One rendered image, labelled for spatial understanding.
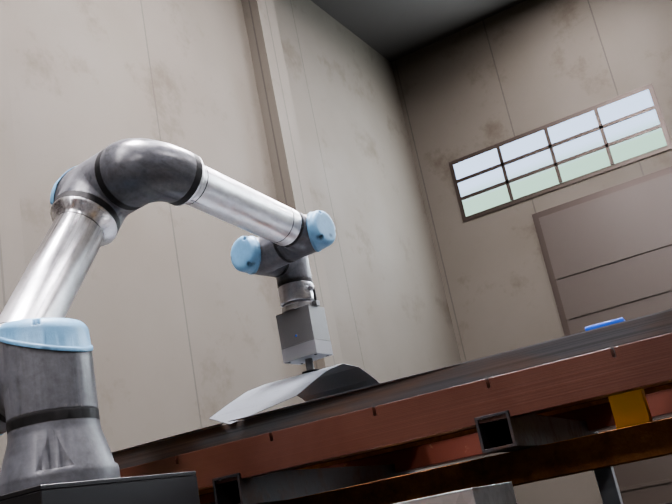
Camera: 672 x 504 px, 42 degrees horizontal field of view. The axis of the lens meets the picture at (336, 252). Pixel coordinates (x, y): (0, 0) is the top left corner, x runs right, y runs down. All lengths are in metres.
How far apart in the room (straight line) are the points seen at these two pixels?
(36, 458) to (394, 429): 0.51
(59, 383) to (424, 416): 0.52
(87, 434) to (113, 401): 4.06
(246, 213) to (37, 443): 0.62
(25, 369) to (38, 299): 0.22
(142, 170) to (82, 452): 0.51
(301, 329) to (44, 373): 0.76
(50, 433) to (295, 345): 0.77
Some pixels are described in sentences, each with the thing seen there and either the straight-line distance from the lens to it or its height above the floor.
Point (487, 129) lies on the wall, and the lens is 10.42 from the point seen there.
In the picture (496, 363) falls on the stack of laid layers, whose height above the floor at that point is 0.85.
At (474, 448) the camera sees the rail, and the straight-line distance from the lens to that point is 2.01.
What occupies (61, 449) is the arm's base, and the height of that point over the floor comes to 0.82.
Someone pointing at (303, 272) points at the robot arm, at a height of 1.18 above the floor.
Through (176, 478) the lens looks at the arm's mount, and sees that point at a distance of 1.20.
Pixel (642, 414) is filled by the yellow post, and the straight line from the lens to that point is 1.42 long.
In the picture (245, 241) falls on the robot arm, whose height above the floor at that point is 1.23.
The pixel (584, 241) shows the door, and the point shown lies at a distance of 9.70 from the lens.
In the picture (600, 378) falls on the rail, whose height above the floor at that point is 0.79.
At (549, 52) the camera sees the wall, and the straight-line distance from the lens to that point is 10.48.
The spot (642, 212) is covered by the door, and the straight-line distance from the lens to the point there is 9.62.
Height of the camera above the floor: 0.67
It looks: 17 degrees up
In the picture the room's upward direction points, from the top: 11 degrees counter-clockwise
